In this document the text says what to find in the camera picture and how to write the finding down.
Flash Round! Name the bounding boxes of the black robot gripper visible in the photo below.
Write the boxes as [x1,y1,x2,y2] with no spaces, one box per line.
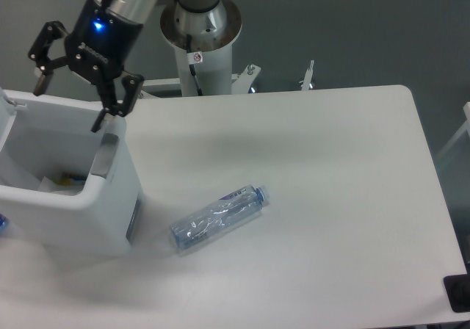
[28,0,144,132]

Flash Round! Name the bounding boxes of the clear plastic water bottle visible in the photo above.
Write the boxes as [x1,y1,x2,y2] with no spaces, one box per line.
[169,184,270,254]

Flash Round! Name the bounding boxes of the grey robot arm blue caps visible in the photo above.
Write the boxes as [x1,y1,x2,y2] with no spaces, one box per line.
[28,0,220,133]

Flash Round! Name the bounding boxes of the trash inside can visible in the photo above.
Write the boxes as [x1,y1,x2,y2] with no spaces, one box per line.
[37,175,86,196]

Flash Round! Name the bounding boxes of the white plastic trash can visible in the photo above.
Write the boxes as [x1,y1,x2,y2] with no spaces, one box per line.
[1,90,142,256]

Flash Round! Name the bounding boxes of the blue object at left edge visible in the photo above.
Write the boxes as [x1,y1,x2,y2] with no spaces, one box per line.
[0,214,9,236]

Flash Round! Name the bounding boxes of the black device at table edge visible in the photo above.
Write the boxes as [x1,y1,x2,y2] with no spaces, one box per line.
[443,274,469,313]

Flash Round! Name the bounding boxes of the black cable on pedestal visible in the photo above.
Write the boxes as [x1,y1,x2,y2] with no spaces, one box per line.
[185,34,203,97]

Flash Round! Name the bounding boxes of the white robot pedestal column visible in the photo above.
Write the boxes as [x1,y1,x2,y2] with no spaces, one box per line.
[160,0,242,97]

